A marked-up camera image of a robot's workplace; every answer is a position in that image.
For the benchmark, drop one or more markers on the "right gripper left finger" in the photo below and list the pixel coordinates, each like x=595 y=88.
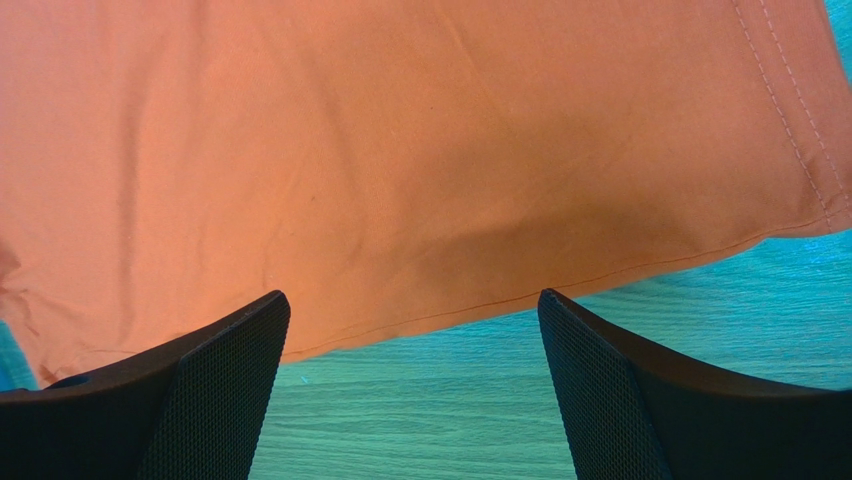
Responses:
x=191 y=408

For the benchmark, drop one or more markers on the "orange t-shirt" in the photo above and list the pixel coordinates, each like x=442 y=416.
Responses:
x=394 y=167

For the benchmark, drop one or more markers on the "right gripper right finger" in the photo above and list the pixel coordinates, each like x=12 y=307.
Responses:
x=635 y=409

